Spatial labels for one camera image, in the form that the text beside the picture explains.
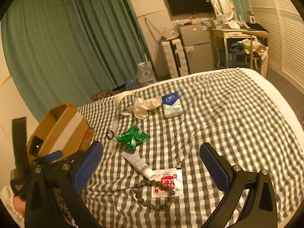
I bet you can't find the dark bead bracelet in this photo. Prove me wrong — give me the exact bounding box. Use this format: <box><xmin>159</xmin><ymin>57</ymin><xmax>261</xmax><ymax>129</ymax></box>
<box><xmin>133</xmin><ymin>180</ymin><xmax>176</xmax><ymax>211</ymax></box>

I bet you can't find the white cream tube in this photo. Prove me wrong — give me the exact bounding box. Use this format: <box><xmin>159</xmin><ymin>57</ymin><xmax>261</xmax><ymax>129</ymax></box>
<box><xmin>122</xmin><ymin>151</ymin><xmax>156</xmax><ymax>181</ymax></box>

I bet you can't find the red white sachet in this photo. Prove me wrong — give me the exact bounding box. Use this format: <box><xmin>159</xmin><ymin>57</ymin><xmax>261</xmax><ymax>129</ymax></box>
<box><xmin>151</xmin><ymin>168</ymin><xmax>184</xmax><ymax>199</ymax></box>

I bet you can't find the green snack packet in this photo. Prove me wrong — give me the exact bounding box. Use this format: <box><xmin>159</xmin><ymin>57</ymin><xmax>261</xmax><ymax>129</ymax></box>
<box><xmin>115</xmin><ymin>126</ymin><xmax>150</xmax><ymax>151</ymax></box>

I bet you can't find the white paper ring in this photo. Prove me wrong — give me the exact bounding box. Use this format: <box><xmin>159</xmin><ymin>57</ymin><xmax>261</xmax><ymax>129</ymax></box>
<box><xmin>115</xmin><ymin>92</ymin><xmax>139</xmax><ymax>116</ymax></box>

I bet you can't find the cream fabric scrunchie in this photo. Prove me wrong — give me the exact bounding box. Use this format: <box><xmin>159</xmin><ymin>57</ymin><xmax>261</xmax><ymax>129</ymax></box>
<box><xmin>133</xmin><ymin>98</ymin><xmax>162</xmax><ymax>120</ymax></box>

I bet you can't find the blue tissue pack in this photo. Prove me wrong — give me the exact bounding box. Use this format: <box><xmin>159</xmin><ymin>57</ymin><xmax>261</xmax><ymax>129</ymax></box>
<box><xmin>161</xmin><ymin>92</ymin><xmax>184</xmax><ymax>118</ymax></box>

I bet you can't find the clear plastic tube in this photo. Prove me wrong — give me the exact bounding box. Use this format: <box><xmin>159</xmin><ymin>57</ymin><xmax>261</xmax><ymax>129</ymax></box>
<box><xmin>109</xmin><ymin>115</ymin><xmax>119</xmax><ymax>153</ymax></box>

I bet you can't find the person left hand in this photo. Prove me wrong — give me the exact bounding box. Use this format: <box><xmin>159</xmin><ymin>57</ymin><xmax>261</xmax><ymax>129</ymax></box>
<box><xmin>13</xmin><ymin>196</ymin><xmax>26</xmax><ymax>216</ymax></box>

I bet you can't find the brown cardboard box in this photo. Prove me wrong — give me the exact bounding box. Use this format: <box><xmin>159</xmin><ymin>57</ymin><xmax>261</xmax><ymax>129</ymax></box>
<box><xmin>26</xmin><ymin>103</ymin><xmax>94</xmax><ymax>161</ymax></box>

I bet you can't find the checkered bed sheet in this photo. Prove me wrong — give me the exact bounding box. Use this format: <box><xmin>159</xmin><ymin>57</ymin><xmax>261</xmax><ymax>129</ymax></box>
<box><xmin>78</xmin><ymin>68</ymin><xmax>303</xmax><ymax>227</ymax></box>

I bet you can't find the brown patterned bag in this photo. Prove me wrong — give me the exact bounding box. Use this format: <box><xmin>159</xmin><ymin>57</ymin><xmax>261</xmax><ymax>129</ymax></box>
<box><xmin>91</xmin><ymin>89</ymin><xmax>111</xmax><ymax>102</ymax></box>

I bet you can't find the large clear water bottle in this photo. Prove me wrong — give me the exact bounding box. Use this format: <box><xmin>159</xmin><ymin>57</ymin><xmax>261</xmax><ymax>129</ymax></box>
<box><xmin>137</xmin><ymin>62</ymin><xmax>157</xmax><ymax>86</ymax></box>

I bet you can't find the wooden chair with clothes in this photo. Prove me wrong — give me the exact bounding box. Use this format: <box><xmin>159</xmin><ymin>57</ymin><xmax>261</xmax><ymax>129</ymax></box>
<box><xmin>240</xmin><ymin>30</ymin><xmax>269</xmax><ymax>78</ymax></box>

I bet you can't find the white suitcase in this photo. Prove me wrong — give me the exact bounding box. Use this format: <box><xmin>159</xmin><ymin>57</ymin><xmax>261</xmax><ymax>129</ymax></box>
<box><xmin>160</xmin><ymin>38</ymin><xmax>189</xmax><ymax>79</ymax></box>

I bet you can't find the white vanity table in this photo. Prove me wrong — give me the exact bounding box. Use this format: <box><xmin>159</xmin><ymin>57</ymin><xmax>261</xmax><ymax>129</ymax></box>
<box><xmin>211</xmin><ymin>27</ymin><xmax>269</xmax><ymax>68</ymax></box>

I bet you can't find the grey mini fridge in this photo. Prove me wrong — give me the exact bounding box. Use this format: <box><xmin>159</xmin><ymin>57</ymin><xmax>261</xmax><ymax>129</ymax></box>
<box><xmin>179</xmin><ymin>24</ymin><xmax>214</xmax><ymax>74</ymax></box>

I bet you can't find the white louvered wardrobe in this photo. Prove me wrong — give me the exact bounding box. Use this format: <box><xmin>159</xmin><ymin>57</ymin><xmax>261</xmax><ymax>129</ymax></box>
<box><xmin>249</xmin><ymin>0</ymin><xmax>303</xmax><ymax>86</ymax></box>

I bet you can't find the oval vanity mirror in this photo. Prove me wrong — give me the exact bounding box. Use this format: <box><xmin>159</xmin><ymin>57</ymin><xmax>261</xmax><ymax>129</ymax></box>
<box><xmin>213</xmin><ymin>0</ymin><xmax>235</xmax><ymax>21</ymax></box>

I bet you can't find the black wall television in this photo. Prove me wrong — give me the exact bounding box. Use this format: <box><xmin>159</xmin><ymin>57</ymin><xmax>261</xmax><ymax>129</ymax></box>
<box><xmin>167</xmin><ymin>0</ymin><xmax>214</xmax><ymax>15</ymax></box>

